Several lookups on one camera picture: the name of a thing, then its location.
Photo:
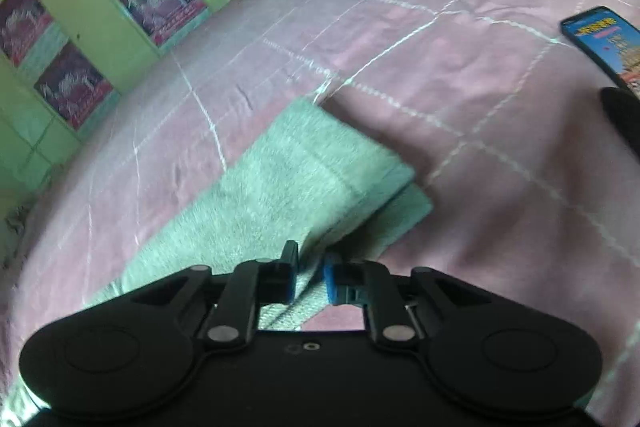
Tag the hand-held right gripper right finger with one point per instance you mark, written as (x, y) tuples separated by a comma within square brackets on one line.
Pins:
[(330, 284)]

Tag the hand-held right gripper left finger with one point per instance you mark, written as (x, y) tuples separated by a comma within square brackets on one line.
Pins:
[(290, 281)]

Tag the grey-green towel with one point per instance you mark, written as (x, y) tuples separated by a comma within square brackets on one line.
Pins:
[(280, 177)]

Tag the pink checked bedsheet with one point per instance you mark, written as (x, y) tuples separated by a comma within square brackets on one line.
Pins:
[(400, 82)]

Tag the dark rounded object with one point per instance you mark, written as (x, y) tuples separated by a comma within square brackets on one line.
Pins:
[(625, 117)]

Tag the black smartphone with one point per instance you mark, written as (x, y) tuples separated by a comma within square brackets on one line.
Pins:
[(607, 42)]

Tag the pink wall poster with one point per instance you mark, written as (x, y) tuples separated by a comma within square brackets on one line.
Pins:
[(22, 24), (75, 84), (160, 2)]

